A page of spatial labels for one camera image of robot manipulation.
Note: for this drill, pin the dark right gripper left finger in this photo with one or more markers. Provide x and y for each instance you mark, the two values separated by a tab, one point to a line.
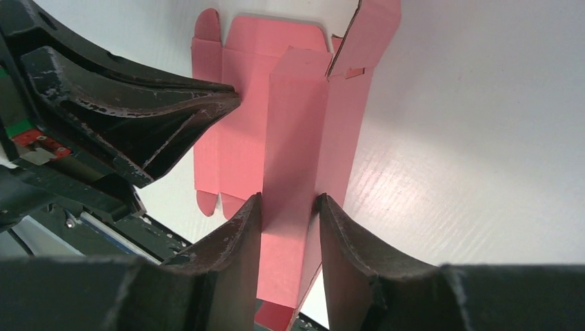
215	280

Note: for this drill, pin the pink cardboard box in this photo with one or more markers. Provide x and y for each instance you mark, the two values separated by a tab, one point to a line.
293	137

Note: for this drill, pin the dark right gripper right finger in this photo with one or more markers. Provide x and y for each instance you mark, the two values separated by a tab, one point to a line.
359	269

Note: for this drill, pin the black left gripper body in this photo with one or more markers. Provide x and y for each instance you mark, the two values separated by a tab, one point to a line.
43	167

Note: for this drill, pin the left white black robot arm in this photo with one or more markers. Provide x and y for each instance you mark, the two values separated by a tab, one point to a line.
83	128

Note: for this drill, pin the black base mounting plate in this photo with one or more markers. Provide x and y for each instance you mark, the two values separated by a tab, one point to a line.
87	235

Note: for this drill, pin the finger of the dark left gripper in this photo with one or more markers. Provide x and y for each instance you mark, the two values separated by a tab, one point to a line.
27	27
139	132

